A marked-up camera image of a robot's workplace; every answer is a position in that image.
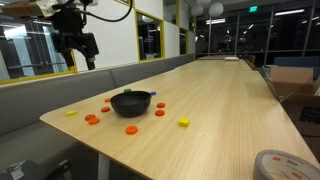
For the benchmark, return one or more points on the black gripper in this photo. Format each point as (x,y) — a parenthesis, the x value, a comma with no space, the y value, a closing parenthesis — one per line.
(68,25)

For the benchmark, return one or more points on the orange disc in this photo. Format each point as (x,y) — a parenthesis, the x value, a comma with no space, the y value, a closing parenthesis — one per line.
(105,109)
(94,121)
(161,105)
(131,130)
(89,116)
(107,99)
(159,112)

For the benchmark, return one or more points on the black bowl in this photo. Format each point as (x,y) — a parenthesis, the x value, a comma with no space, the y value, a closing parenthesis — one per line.
(130,108)

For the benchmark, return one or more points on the grey upholstered bench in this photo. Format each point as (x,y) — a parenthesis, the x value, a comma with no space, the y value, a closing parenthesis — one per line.
(50,96)

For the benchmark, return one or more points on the yellow disc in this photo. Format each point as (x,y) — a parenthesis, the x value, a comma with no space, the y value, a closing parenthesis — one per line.
(71,113)

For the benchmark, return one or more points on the green cube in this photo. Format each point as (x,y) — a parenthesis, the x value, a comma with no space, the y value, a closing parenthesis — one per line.
(127,90)

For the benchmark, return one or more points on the blue disc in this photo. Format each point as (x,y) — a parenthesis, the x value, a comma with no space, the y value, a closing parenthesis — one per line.
(153,93)

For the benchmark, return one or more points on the narrow yellow framed window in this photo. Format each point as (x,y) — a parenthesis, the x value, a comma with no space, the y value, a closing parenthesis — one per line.
(182,40)

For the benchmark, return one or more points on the white table leg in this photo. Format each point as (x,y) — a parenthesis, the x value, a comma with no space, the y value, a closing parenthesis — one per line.
(103,166)

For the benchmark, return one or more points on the black equipment bag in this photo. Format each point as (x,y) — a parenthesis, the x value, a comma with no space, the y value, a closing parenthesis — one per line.
(36,170)

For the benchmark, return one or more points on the white round pendant lamp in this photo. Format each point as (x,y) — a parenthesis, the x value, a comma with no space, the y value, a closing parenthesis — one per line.
(203,1)
(197,10)
(216,9)

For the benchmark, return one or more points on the yellow cube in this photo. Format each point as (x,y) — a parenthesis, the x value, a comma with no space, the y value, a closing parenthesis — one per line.
(183,122)

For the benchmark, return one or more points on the light wooden table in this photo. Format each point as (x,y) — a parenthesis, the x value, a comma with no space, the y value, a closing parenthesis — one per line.
(216,65)

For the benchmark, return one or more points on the long ceiling light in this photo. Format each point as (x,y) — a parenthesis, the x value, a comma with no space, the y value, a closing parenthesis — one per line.
(289,12)
(215,21)

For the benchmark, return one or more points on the white plate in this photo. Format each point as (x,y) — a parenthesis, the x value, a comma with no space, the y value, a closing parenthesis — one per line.
(231,58)

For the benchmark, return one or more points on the brown wooden chair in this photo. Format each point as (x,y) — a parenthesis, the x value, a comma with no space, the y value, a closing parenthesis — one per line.
(250,60)

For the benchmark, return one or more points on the green exit sign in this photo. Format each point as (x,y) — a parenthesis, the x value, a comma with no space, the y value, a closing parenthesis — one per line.
(253,9)

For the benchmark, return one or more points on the blue sofa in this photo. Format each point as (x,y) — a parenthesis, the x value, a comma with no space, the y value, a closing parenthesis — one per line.
(293,61)

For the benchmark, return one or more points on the open cardboard box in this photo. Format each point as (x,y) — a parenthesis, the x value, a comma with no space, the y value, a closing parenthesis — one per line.
(291,81)

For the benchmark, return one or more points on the cardboard box with dark print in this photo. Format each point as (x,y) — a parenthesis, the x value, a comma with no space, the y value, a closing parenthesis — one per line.
(301,113)

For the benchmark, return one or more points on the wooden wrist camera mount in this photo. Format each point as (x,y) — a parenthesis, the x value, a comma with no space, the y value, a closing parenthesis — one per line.
(16,9)

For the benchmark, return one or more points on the grey duct tape roll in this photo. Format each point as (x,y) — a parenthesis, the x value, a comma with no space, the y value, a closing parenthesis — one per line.
(258,170)

